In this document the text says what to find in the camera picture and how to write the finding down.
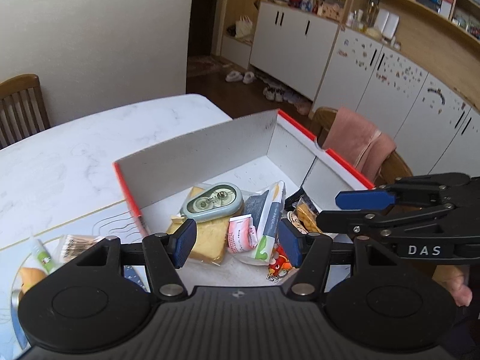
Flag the pair of white slippers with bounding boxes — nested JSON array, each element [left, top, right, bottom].
[[225, 71, 256, 85]]

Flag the spotted yellow plush toy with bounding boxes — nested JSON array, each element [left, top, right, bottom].
[[286, 211, 308, 234]]

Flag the pink towel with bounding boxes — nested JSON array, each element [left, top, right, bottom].
[[321, 107, 396, 182]]

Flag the white tote bag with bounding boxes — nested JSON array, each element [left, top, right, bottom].
[[235, 16, 253, 39]]

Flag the brown wooden chair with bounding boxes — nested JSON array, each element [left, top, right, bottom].
[[1, 74, 50, 149]]

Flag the white green tube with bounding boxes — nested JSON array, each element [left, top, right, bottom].
[[29, 236, 57, 274]]

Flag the bagged toast slice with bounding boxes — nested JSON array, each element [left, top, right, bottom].
[[167, 184, 244, 266]]

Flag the person's right hand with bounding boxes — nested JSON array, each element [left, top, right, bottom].
[[432, 265, 473, 307]]

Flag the orange snack packet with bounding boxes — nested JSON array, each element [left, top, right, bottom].
[[295, 202, 322, 233]]

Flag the black snack packet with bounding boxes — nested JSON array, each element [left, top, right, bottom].
[[284, 188, 319, 215]]

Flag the red shoe box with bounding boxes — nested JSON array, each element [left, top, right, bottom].
[[112, 108, 376, 297]]

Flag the pink small packet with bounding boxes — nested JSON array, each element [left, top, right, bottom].
[[227, 214, 258, 254]]

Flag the red fish keychain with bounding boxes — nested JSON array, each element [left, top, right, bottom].
[[266, 244, 293, 283]]

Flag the white grey tissue pack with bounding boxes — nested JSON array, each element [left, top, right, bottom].
[[238, 180, 286, 266]]

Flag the white storage cabinets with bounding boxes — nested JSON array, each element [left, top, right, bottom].
[[220, 0, 479, 175]]

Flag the wooden chair with towel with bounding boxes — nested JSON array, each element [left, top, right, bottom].
[[311, 107, 412, 186]]

